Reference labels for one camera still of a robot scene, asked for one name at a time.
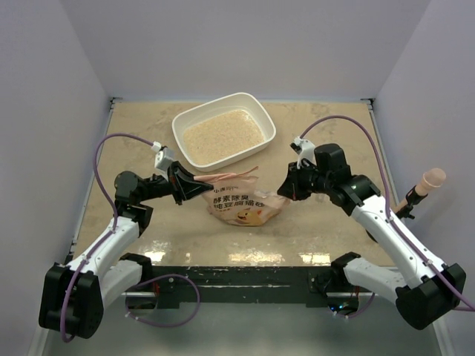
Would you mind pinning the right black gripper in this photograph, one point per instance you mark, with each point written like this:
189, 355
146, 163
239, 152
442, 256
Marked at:
292, 188

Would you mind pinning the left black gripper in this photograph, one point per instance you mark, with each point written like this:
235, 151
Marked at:
182, 185

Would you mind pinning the orange cat litter bag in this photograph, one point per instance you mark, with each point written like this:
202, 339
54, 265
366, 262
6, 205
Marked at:
236, 199

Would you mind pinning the white litter box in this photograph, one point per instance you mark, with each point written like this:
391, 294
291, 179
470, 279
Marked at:
223, 131

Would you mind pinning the beige litter scoop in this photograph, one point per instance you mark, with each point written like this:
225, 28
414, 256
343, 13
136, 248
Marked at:
432, 179

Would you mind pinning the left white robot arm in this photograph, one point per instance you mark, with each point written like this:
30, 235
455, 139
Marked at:
75, 295

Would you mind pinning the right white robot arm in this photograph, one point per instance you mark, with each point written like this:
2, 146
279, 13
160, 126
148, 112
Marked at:
424, 287

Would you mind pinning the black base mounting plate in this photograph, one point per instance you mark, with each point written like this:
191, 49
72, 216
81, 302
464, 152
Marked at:
312, 286

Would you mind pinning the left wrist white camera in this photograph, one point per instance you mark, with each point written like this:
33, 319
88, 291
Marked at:
164, 157

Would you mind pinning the wrist white camera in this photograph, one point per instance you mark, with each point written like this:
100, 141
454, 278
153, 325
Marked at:
304, 149
164, 157

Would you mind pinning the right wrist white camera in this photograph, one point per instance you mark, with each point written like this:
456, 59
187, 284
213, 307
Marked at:
304, 149

